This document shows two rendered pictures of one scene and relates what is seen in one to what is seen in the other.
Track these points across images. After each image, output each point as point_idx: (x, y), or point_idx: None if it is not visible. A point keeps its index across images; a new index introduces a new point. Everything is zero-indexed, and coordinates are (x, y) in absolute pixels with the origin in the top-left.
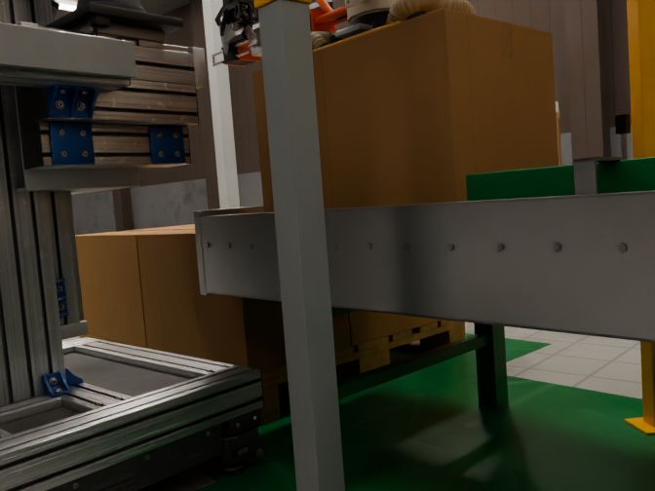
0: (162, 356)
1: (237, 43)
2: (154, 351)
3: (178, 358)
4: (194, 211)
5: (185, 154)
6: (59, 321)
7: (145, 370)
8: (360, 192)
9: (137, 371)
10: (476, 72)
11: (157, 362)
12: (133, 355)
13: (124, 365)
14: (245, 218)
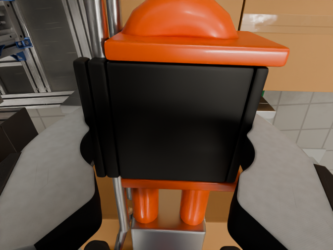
0: (83, 31)
1: (122, 177)
2: (83, 12)
3: (89, 43)
4: (60, 106)
5: (30, 135)
6: (0, 58)
7: (71, 38)
8: None
9: (67, 35)
10: None
11: (75, 45)
12: (69, 5)
13: (63, 12)
14: None
